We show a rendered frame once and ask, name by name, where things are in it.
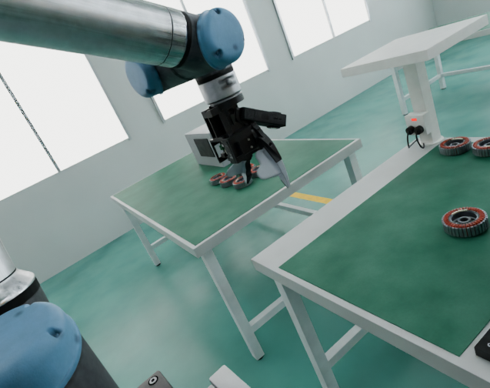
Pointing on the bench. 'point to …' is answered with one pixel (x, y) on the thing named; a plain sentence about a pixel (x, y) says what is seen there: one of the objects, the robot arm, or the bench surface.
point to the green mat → (418, 251)
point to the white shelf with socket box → (418, 71)
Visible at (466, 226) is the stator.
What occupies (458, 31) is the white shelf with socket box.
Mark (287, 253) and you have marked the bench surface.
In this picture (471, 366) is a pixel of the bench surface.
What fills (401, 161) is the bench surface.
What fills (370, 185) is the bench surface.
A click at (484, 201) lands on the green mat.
